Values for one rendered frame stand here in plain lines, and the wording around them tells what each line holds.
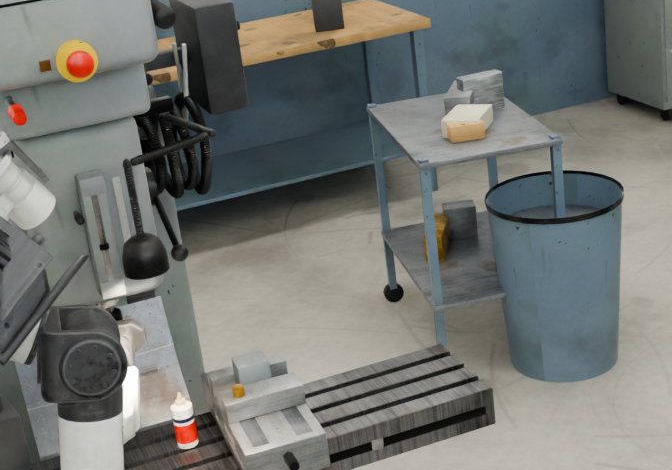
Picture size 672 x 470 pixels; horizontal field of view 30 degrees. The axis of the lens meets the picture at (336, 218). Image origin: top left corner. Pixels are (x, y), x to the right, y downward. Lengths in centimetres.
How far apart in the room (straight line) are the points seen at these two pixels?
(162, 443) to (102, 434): 67
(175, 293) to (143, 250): 71
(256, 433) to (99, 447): 55
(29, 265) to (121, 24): 47
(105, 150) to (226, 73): 41
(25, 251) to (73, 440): 32
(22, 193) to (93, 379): 29
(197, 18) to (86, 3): 51
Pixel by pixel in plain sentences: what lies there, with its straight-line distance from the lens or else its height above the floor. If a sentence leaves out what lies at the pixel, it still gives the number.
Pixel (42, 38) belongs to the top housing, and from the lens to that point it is 189.
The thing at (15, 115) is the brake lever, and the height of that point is 171.
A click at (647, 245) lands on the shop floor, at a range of 553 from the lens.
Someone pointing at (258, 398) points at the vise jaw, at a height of 106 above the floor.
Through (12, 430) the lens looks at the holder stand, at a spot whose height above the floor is 111.
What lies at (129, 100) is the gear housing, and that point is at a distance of 203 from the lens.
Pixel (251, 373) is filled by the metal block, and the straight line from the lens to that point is 235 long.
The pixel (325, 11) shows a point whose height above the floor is 98.
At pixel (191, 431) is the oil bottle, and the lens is 239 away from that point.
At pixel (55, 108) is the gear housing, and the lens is 201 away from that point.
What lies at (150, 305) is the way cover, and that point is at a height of 110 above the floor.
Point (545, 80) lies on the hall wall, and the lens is 744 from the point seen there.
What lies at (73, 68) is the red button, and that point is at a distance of 186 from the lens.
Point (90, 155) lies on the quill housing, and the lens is 207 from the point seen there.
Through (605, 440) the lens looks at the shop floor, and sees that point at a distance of 412.
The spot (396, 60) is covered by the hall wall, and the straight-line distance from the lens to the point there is 697.
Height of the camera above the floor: 214
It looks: 20 degrees down
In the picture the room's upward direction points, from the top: 7 degrees counter-clockwise
